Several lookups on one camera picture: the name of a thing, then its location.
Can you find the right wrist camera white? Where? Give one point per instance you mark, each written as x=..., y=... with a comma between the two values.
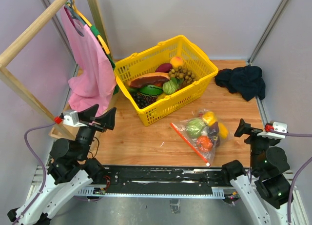
x=275, y=130

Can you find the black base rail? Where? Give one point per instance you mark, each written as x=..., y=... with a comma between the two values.
x=159, y=181

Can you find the black grape bunch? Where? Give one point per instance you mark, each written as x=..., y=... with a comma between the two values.
x=143, y=101

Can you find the yellow clothes hanger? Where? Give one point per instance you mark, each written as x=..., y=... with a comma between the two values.
x=95, y=32

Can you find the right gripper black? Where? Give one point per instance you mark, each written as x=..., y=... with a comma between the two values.
x=246, y=128

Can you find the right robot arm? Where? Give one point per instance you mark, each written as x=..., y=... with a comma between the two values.
x=264, y=190

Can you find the orange fruit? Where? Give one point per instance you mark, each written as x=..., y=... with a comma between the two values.
x=204, y=144

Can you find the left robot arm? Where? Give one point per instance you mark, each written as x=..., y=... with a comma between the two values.
x=71, y=168

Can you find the purple sweet potato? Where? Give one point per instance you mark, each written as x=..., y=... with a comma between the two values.
x=164, y=68

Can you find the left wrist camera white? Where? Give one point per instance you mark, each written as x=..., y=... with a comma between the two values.
x=70, y=118

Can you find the yellow plastic basket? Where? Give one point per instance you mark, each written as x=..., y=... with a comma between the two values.
x=149, y=60

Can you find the green cabbage back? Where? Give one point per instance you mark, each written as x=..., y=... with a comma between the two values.
x=194, y=127

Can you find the clear zip top bag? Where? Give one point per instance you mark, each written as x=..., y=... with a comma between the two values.
x=203, y=133

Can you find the green cabbage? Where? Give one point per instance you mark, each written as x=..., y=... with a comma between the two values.
x=170, y=87
x=194, y=127

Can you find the green cabbage front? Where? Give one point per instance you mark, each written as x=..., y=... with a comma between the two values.
x=170, y=87

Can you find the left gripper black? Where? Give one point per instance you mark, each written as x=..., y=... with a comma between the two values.
x=107, y=118

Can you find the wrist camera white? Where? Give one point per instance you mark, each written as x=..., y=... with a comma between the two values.
x=275, y=130
x=70, y=118

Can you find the watermelon slice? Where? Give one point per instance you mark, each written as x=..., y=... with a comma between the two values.
x=151, y=90

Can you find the peach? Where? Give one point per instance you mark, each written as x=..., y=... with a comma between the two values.
x=176, y=62

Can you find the grey clothes hanger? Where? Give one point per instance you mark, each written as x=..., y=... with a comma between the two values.
x=73, y=12

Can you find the pink shirt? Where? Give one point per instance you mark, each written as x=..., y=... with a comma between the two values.
x=97, y=82

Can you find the dark navy cloth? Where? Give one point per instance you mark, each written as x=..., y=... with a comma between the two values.
x=247, y=81

